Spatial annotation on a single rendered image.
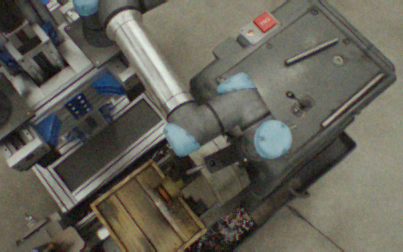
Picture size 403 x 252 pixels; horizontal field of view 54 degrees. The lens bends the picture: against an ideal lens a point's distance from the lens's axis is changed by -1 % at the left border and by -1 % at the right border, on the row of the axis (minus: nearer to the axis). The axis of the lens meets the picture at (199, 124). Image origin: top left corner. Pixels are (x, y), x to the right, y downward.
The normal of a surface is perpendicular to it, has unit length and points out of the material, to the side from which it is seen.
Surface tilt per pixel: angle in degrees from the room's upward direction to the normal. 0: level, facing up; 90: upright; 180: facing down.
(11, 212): 0
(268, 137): 14
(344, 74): 0
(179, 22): 0
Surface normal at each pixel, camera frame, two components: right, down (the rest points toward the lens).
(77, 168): -0.01, -0.33
